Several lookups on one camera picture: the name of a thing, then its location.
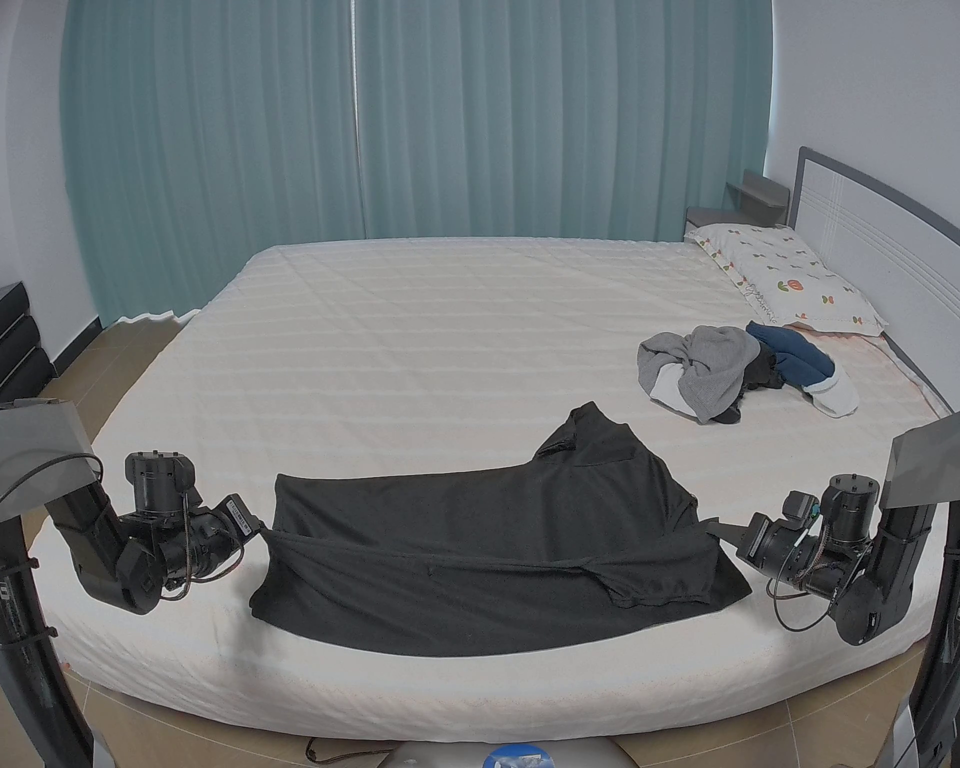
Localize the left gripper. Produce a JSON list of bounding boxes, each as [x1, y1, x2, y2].
[[183, 492, 265, 575]]

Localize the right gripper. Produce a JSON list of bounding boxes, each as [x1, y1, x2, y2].
[[735, 512, 800, 582]]

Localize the black T-shirt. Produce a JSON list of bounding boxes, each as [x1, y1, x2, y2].
[[247, 401, 753, 660]]

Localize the pile of clothes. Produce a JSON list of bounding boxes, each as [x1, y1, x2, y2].
[[636, 321, 860, 426]]

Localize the bed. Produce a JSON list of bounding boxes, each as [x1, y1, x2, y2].
[[30, 146, 960, 740]]

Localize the white printed pillow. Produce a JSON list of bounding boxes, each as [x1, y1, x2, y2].
[[684, 222, 890, 335]]

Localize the dark grey chest of drawers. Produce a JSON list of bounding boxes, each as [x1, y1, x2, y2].
[[0, 281, 57, 406]]

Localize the grey bedside table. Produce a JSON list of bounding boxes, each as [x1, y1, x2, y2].
[[684, 168, 791, 230]]

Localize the blue-green curtain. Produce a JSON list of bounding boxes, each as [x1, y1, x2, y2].
[[352, 0, 774, 241], [60, 0, 361, 327]]

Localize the black cable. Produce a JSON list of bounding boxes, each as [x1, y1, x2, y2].
[[303, 737, 395, 768], [0, 452, 105, 519]]

